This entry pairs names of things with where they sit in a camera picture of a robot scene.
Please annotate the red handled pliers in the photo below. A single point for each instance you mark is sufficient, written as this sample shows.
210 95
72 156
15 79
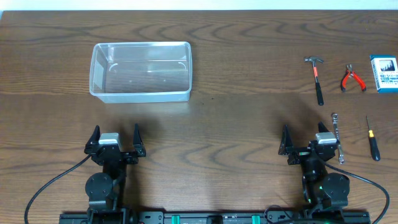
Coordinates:
350 73

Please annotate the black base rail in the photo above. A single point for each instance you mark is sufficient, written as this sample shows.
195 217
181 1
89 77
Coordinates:
179 218

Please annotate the silver ratchet wrench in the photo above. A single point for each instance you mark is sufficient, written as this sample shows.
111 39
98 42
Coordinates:
341 157

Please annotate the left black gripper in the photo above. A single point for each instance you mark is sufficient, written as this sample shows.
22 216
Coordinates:
115 152

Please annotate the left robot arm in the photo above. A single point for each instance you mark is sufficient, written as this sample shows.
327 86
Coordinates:
105 189

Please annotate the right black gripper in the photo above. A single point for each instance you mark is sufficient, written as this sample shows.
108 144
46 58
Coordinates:
306 152

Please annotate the clear plastic storage container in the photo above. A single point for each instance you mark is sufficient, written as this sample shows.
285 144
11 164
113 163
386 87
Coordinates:
141 72

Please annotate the blue and white box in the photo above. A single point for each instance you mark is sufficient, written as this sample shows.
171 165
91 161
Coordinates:
385 72

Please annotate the small hammer with black grip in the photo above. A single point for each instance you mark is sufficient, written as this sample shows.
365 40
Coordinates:
313 60

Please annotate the black yellow screwdriver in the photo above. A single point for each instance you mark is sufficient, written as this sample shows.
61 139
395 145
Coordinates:
375 153

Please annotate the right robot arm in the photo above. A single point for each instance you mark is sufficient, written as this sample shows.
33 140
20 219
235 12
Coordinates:
326 193

